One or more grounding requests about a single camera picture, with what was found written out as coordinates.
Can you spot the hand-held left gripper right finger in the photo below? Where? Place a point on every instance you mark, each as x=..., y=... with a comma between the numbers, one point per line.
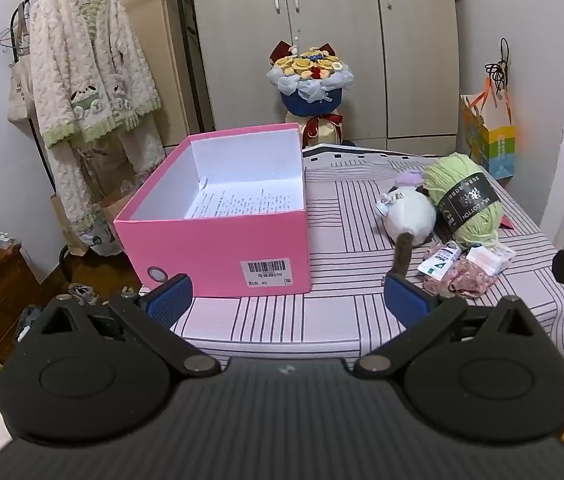
x=407, y=300

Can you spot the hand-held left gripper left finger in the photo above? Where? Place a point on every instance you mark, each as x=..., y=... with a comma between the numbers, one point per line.
x=169, y=300

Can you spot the pink floral cloth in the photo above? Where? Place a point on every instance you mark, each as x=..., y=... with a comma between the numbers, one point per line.
x=467, y=282

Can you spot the pink cardboard box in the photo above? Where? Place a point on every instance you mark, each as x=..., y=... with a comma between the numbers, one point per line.
x=211, y=245

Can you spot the red envelope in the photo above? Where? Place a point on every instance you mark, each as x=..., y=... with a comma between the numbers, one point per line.
x=507, y=225

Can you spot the white plush cat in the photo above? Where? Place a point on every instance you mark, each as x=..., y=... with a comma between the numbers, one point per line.
x=412, y=215

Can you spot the white tissue pack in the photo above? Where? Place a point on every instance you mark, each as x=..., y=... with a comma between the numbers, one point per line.
x=487, y=258

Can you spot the purple plush toy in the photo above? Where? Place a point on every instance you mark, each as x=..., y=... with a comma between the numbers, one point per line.
x=408, y=177

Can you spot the green yarn ball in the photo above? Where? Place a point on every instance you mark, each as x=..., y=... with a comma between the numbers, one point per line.
x=462, y=175

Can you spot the pair of shoes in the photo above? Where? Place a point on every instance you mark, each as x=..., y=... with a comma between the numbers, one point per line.
x=81, y=292

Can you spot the striped bed sheet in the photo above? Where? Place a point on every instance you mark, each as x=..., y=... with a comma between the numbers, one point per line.
x=342, y=240

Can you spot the brown paper bag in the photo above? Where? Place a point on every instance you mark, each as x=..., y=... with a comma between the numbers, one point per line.
x=114, y=202

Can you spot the printed paper sheet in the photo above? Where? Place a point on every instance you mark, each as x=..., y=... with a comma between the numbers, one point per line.
x=252, y=200

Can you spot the colourful paper gift bag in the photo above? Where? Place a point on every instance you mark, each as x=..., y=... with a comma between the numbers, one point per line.
x=499, y=152

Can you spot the white fleece pajama pants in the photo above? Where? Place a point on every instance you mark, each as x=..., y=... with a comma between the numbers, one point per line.
x=76, y=185

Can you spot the flower bouquet with blue wrap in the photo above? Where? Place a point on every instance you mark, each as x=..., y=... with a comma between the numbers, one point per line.
x=312, y=95

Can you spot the grey wooden wardrobe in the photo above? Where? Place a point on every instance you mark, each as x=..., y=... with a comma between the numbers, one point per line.
x=412, y=60

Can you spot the beige tote bag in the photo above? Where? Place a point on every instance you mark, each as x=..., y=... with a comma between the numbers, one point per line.
x=19, y=95

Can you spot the white fleece pajama top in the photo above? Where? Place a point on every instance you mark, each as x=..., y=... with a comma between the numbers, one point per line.
x=76, y=60

